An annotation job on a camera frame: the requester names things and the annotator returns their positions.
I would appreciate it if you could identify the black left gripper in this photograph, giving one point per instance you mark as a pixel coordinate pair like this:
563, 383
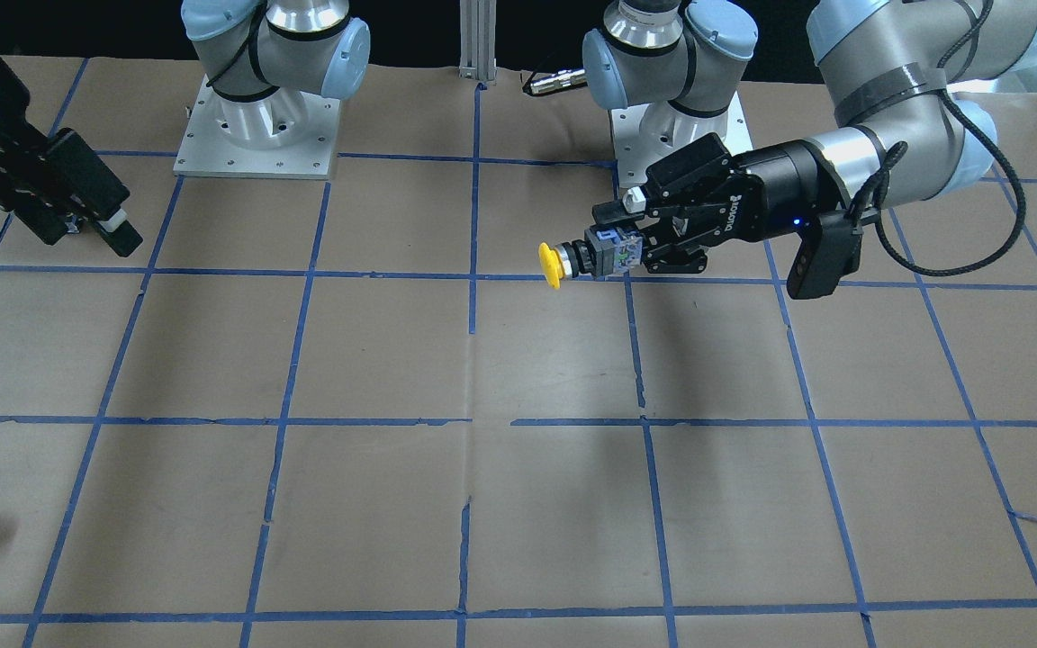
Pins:
772, 193

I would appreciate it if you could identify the yellow push button switch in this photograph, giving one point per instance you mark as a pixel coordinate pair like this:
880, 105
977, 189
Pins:
602, 252

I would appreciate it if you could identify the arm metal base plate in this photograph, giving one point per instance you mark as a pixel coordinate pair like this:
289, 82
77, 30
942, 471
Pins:
288, 135
644, 134

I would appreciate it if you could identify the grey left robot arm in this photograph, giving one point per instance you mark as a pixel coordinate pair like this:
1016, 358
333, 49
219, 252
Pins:
900, 136

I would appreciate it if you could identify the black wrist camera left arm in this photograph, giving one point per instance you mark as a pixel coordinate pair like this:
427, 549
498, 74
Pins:
830, 249

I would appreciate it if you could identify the aluminium frame post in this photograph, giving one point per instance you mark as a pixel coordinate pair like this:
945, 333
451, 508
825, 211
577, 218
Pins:
477, 24

